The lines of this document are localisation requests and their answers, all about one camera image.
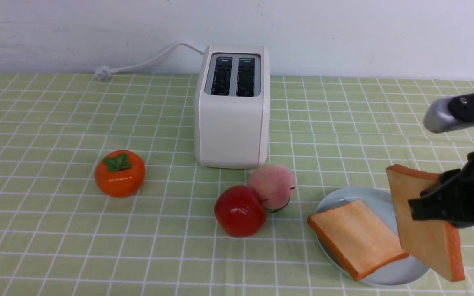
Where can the green checkered tablecloth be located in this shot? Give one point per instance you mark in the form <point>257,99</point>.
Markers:
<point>61,236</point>

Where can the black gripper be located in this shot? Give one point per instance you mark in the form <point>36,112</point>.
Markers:
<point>450,199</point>

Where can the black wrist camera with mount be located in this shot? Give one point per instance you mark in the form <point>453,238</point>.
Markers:
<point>450,114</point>

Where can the toast slice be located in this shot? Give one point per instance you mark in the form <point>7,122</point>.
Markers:
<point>358,239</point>
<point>435,243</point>

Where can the white two-slot toaster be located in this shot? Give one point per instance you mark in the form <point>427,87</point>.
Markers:
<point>232,107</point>

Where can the red apple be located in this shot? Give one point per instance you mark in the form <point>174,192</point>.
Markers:
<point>239,212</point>

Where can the orange persimmon with green leaf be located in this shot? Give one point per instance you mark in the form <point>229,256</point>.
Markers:
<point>120,173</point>

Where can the pink peach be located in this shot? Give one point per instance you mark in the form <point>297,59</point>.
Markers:
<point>274,185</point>

